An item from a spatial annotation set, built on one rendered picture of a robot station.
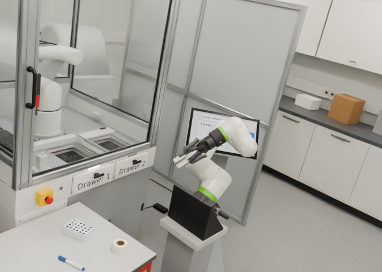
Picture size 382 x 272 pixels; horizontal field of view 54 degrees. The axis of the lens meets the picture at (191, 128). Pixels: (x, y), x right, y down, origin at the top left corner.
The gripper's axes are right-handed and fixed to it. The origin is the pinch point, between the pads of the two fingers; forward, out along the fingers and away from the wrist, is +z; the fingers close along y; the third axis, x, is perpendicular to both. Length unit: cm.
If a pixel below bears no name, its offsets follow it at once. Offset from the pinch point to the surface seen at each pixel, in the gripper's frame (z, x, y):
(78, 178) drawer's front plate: 51, -23, 10
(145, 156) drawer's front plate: 14, -50, -19
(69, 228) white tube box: 64, 6, 6
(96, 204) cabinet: 55, -32, -19
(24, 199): 75, -9, 24
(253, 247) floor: -24, -47, -161
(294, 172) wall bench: -129, -145, -220
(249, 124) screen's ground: -62, -51, -45
